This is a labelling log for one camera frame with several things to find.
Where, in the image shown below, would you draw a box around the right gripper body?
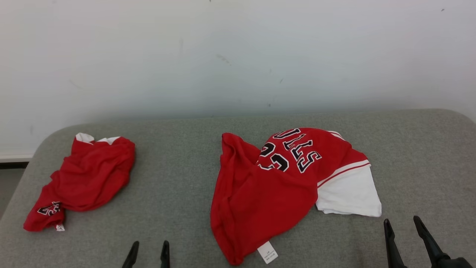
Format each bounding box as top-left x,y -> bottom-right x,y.
437,257 -> 473,268

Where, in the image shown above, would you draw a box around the red jersey with white sleeves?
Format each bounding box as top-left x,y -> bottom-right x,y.
210,128 -> 382,265

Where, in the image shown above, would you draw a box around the red shorts with white stripes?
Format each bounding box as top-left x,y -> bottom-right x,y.
23,133 -> 136,232

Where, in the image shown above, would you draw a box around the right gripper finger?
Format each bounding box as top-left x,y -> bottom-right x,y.
414,216 -> 450,268
384,219 -> 408,268

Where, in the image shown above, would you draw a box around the white wall baseboard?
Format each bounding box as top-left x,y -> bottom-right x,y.
0,154 -> 35,165

